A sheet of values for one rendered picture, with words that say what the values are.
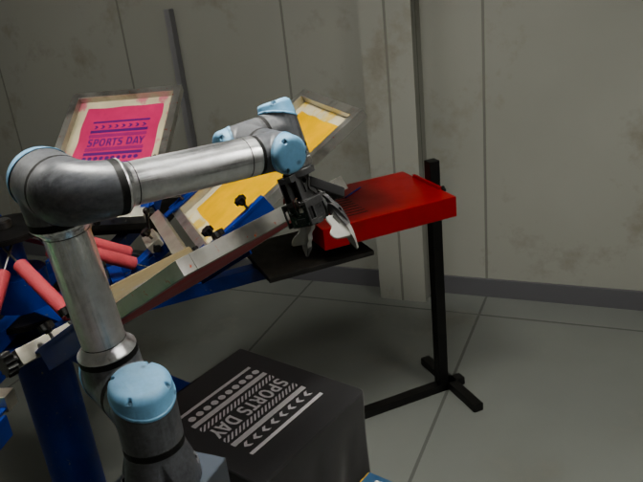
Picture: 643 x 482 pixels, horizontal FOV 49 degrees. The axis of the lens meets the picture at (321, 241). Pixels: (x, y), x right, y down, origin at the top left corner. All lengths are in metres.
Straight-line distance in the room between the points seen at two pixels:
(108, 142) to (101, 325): 2.30
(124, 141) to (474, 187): 2.02
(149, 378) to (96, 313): 0.16
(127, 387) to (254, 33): 3.45
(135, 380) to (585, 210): 3.29
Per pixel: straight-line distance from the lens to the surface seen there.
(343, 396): 2.02
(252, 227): 1.59
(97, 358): 1.40
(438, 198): 2.97
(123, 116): 3.71
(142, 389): 1.31
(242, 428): 1.96
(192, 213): 3.00
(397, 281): 4.47
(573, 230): 4.29
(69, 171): 1.17
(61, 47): 5.46
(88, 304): 1.35
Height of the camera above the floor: 2.11
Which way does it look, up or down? 22 degrees down
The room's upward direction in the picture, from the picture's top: 6 degrees counter-clockwise
